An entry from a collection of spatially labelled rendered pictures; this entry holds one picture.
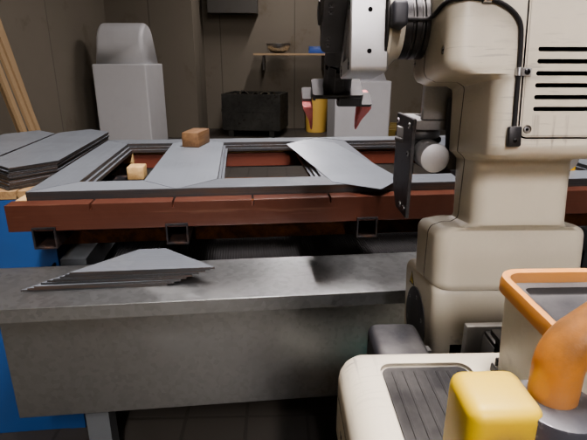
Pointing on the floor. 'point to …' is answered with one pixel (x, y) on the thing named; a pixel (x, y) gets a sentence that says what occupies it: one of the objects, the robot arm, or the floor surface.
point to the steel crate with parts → (254, 112)
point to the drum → (318, 116)
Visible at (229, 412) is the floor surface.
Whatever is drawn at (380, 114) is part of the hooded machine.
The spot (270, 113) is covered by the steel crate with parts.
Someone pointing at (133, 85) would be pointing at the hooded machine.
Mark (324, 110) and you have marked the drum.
